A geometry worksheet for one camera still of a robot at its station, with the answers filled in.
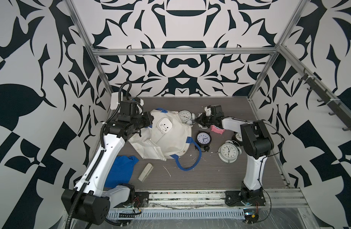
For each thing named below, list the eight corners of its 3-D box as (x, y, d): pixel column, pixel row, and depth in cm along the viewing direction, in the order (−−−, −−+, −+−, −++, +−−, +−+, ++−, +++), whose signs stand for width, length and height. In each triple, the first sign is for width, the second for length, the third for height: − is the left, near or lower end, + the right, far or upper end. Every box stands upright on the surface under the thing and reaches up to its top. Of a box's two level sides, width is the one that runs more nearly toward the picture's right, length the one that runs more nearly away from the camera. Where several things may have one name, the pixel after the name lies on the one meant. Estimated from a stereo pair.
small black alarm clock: (194, 149, 93) (194, 147, 91) (197, 132, 101) (197, 130, 99) (209, 152, 92) (210, 151, 90) (211, 135, 100) (212, 133, 98)
